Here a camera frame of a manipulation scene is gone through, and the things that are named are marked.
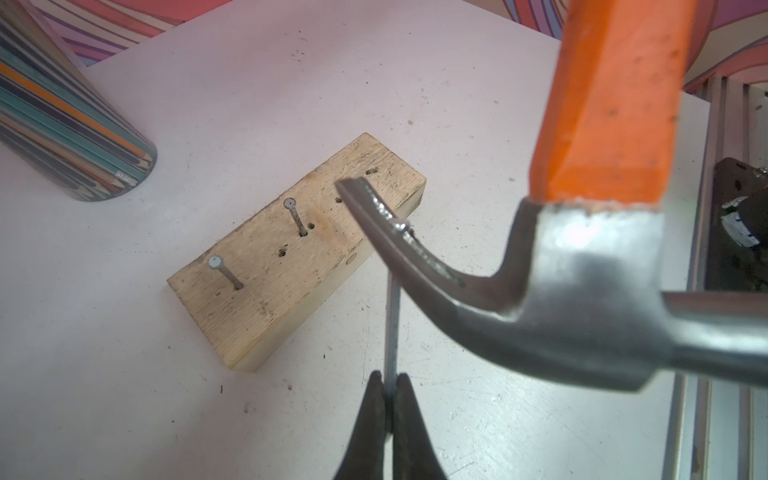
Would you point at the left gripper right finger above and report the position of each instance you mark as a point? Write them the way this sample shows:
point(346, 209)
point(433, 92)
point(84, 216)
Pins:
point(413, 453)

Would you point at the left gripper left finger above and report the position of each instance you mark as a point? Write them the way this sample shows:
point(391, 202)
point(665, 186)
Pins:
point(364, 457)

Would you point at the pulled steel nail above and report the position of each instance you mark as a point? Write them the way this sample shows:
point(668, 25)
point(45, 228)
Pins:
point(391, 336)

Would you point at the wooden block with nails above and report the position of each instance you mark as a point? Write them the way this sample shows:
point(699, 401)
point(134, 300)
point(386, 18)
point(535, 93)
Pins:
point(287, 277)

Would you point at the claw hammer orange black handle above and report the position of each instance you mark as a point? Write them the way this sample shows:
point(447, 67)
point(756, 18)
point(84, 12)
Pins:
point(577, 297)

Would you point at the steel nail in block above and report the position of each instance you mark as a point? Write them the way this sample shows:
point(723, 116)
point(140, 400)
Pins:
point(291, 205)
point(217, 263)

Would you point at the cup of coloured pencils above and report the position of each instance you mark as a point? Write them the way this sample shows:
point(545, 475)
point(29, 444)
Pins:
point(58, 122)

